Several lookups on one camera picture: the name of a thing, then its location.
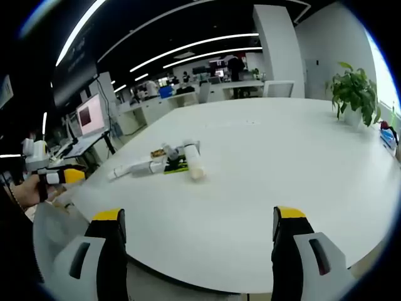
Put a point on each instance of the standing desk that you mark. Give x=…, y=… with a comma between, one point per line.
x=84, y=145

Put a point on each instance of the long white office counter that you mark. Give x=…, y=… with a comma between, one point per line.
x=188, y=98

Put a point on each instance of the potted green plant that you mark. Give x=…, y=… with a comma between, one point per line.
x=355, y=91

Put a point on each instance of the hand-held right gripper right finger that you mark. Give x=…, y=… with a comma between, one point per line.
x=294, y=266

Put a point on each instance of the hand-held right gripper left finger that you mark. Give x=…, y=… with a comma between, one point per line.
x=94, y=266

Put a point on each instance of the red and blue items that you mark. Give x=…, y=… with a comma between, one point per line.
x=389, y=135

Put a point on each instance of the person's left hand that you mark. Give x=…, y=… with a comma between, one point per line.
x=28, y=192

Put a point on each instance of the white office chair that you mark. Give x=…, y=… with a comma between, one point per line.
x=279, y=88

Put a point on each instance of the blue crate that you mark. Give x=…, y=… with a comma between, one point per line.
x=166, y=92

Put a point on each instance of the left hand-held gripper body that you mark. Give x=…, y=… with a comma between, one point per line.
x=36, y=155

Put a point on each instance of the white skincare tube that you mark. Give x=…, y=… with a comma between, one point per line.
x=119, y=172

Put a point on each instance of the large dark wall screen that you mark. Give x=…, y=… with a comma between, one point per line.
x=75, y=62

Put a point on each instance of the brown skincare jar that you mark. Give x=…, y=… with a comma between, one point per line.
x=157, y=153

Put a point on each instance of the cream skincare bottle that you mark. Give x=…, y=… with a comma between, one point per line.
x=195, y=161

